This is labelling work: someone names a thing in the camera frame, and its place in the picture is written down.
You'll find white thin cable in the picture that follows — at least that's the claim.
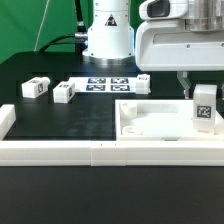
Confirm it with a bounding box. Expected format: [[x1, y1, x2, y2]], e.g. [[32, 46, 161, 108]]
[[33, 0, 52, 52]]

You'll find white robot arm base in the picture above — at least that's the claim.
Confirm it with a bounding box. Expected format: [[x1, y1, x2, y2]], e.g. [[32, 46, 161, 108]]
[[83, 0, 134, 60]]

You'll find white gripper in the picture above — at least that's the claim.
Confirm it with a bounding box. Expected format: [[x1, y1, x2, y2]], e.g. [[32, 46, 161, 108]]
[[135, 0, 224, 99]]

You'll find white square tabletop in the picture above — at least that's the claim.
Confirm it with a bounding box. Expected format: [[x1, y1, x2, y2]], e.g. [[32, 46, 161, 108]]
[[115, 100, 224, 141]]

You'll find black cable bundle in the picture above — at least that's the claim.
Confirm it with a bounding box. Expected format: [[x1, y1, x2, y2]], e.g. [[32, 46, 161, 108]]
[[39, 0, 89, 54]]

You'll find white U-shaped obstacle fence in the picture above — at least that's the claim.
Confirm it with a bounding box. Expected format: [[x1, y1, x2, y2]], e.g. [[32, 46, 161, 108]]
[[0, 104, 224, 166]]

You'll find white AprilTag marker sheet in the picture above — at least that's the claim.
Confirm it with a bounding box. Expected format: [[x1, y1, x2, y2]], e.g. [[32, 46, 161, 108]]
[[69, 77, 136, 93]]

